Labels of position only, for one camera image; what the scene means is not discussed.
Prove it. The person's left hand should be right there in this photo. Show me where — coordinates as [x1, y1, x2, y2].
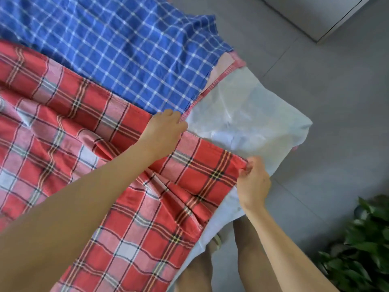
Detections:
[136, 109, 190, 163]

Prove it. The person's right hand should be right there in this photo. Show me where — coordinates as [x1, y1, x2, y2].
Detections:
[235, 155, 273, 215]

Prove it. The red white plaid cloth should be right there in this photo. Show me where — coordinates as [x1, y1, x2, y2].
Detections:
[0, 39, 250, 292]

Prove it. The blue checked cloth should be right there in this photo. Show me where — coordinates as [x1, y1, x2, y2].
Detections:
[0, 0, 235, 116]

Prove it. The person's right forearm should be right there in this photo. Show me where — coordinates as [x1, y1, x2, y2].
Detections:
[246, 202, 335, 292]

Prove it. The person's left forearm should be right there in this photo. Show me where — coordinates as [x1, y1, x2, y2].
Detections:
[0, 143, 159, 292]

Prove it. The person's right leg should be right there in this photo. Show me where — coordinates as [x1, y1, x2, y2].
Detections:
[232, 215, 283, 292]

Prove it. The person's leg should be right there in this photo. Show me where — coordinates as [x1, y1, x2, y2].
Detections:
[175, 240, 215, 292]
[232, 215, 283, 292]

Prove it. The person's left leg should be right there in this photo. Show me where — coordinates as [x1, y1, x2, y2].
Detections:
[175, 240, 215, 292]

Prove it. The white bed sheet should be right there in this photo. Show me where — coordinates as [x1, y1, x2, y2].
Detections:
[167, 65, 314, 292]

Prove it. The olive sandal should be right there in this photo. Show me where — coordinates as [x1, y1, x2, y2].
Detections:
[205, 233, 224, 254]

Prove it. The pink fringed bed skirt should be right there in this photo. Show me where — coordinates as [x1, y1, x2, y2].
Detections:
[181, 50, 248, 120]

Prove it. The green leafy plant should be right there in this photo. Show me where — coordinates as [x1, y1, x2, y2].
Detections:
[312, 194, 389, 292]

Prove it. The white wardrobe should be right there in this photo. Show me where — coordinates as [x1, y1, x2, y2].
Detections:
[256, 0, 376, 44]

